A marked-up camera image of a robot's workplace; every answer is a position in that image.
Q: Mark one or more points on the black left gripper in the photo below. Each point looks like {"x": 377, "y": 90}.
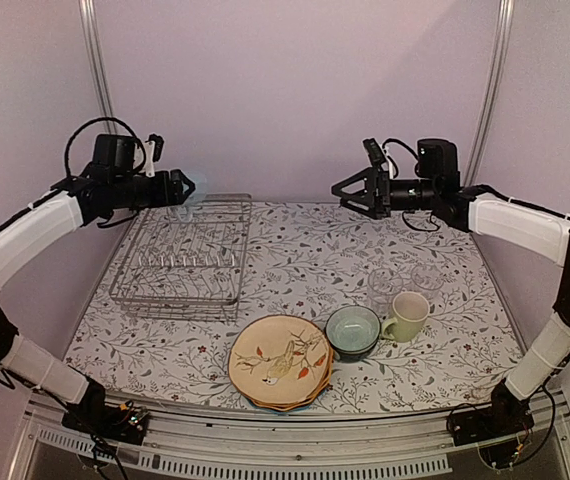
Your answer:
{"x": 177, "y": 195}

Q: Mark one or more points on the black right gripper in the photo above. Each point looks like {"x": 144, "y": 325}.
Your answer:
{"x": 370, "y": 174}

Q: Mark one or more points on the light blue ceramic mug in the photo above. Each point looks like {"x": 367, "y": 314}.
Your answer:
{"x": 196, "y": 197}

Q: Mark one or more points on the clear drinking glass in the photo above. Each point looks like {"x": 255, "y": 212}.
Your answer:
{"x": 427, "y": 280}
{"x": 383, "y": 285}

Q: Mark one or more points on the pale green mug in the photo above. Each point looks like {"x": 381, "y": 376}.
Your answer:
{"x": 408, "y": 314}

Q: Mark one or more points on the cream bird pattern plate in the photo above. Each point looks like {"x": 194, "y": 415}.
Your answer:
{"x": 280, "y": 360}

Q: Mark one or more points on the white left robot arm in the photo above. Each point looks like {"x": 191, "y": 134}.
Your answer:
{"x": 62, "y": 210}

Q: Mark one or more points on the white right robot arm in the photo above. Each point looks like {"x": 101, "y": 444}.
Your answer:
{"x": 484, "y": 211}

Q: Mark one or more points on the teal ceramic bowl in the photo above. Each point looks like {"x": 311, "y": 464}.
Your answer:
{"x": 352, "y": 332}

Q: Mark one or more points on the blue bottom plate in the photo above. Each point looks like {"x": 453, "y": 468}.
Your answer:
{"x": 279, "y": 407}

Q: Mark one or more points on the mustard yellow plate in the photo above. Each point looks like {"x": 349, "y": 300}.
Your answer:
{"x": 322, "y": 387}

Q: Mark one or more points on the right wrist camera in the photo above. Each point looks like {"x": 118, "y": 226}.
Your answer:
{"x": 379, "y": 159}

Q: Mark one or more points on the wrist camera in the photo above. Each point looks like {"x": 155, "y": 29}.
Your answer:
{"x": 153, "y": 149}
{"x": 379, "y": 159}

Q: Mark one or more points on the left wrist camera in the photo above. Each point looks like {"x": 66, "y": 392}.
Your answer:
{"x": 153, "y": 149}

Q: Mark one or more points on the wire dish rack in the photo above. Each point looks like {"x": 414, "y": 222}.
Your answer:
{"x": 185, "y": 262}

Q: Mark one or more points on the left aluminium frame post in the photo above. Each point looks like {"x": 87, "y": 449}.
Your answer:
{"x": 97, "y": 68}

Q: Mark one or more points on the aluminium frame post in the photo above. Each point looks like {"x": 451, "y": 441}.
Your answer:
{"x": 497, "y": 64}
{"x": 97, "y": 68}

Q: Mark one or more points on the right aluminium frame post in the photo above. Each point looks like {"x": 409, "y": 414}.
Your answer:
{"x": 497, "y": 64}

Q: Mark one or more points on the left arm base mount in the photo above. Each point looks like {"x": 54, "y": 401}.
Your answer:
{"x": 125, "y": 423}

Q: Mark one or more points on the aluminium front rail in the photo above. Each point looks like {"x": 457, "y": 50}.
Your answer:
{"x": 186, "y": 441}

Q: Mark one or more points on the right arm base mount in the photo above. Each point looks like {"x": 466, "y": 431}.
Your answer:
{"x": 492, "y": 425}

